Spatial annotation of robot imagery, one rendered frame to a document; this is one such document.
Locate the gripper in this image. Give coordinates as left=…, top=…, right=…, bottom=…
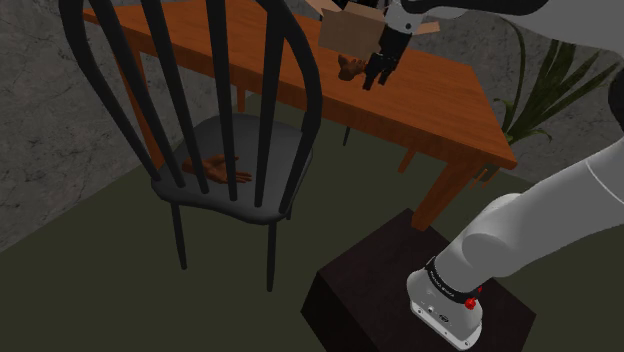
left=362, top=24, right=415, bottom=92

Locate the brown wooden hand figure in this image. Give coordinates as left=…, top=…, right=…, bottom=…
left=181, top=153, right=254, bottom=185

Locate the brown cardboard box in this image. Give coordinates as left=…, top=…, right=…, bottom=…
left=304, top=0, right=442, bottom=58

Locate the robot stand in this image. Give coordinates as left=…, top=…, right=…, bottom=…
left=300, top=208, right=537, bottom=352

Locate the small brown figure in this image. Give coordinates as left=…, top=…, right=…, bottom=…
left=337, top=54, right=368, bottom=82

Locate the orange-brown wooden table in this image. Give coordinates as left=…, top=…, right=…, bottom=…
left=81, top=0, right=519, bottom=232

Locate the black spindle-back chair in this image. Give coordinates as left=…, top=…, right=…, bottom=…
left=58, top=0, right=324, bottom=294

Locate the green leafy plant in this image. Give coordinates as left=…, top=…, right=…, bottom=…
left=493, top=19, right=621, bottom=145

